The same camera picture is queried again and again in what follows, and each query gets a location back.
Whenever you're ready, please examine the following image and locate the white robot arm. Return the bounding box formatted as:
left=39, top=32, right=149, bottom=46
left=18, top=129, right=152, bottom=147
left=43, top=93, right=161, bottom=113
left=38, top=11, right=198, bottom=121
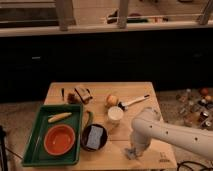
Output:
left=130, top=107, right=213, bottom=160

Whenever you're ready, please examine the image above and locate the yellow onion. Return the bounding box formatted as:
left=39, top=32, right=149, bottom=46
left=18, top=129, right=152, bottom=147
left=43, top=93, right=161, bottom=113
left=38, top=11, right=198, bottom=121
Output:
left=106, top=94, right=118, bottom=107

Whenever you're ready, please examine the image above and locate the brown toy object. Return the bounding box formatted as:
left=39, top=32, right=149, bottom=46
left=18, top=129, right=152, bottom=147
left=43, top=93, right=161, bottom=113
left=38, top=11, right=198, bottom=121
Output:
left=67, top=85, right=92, bottom=104

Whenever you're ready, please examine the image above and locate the white cup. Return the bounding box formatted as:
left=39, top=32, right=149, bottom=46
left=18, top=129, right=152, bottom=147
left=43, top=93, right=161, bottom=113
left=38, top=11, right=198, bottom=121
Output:
left=107, top=106, right=124, bottom=124

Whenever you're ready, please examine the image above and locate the green curved vegetable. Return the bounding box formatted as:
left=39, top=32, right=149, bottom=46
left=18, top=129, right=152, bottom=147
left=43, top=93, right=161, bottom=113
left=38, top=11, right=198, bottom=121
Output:
left=84, top=111, right=93, bottom=129

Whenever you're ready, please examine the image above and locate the small dark pen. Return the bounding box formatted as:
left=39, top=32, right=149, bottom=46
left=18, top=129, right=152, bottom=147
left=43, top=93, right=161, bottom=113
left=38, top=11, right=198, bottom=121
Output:
left=61, top=88, right=65, bottom=101

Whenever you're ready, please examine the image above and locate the blue grey sponge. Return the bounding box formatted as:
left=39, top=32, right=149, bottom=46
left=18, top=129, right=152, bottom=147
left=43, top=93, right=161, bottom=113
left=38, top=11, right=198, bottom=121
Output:
left=86, top=125, right=103, bottom=150

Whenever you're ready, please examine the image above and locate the yellow corn cob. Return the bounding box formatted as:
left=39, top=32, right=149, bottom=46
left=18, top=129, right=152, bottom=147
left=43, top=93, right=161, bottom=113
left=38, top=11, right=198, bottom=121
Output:
left=48, top=113, right=72, bottom=123

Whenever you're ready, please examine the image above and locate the dark round bowl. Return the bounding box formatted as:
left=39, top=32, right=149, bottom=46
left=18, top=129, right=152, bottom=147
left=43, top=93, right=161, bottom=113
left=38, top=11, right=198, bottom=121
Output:
left=81, top=124, right=108, bottom=152

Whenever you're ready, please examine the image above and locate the orange bowl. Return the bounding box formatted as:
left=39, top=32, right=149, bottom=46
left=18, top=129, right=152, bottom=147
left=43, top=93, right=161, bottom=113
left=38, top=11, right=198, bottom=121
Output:
left=44, top=124, right=76, bottom=156

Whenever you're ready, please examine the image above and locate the wooden railing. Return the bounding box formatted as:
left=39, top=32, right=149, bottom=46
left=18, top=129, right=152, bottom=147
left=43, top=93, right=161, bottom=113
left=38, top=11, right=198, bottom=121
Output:
left=0, top=0, right=213, bottom=37

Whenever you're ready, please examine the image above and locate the pile of floor items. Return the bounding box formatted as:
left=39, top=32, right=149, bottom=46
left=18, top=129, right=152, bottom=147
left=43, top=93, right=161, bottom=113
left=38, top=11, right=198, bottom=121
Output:
left=176, top=88, right=213, bottom=131

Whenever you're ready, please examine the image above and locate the green plastic tray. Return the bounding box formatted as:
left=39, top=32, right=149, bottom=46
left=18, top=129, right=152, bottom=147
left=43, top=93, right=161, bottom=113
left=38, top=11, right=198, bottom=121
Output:
left=22, top=104, right=83, bottom=167

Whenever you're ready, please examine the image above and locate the white handled brush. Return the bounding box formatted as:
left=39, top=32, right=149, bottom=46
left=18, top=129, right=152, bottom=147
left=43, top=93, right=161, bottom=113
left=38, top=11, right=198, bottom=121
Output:
left=118, top=94, right=150, bottom=111

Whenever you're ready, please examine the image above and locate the black cable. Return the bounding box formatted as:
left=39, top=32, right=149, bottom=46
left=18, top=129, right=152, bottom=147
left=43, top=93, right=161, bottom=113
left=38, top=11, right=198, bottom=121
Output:
left=176, top=160, right=213, bottom=171

